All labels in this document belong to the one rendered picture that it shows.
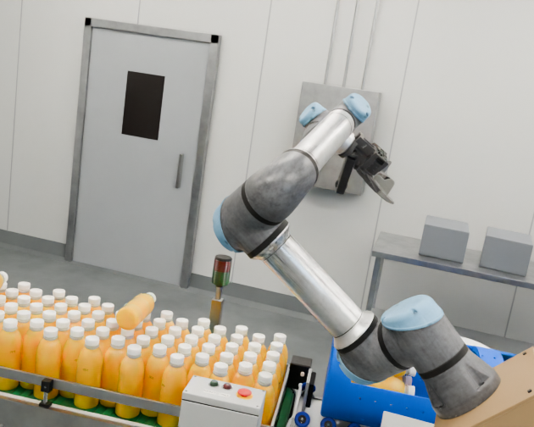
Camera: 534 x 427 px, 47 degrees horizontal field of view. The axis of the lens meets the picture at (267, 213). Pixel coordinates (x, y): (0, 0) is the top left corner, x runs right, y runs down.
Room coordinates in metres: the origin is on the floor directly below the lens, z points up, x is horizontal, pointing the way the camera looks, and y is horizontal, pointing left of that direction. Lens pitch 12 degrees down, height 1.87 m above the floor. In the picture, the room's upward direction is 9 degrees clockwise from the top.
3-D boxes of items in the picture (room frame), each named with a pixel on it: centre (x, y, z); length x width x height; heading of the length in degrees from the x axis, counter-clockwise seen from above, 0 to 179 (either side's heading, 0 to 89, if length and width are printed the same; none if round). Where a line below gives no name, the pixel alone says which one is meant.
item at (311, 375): (1.72, -0.20, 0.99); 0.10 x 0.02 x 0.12; 173
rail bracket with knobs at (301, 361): (1.92, -0.19, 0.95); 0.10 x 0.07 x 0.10; 173
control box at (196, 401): (1.46, 0.04, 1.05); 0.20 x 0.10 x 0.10; 83
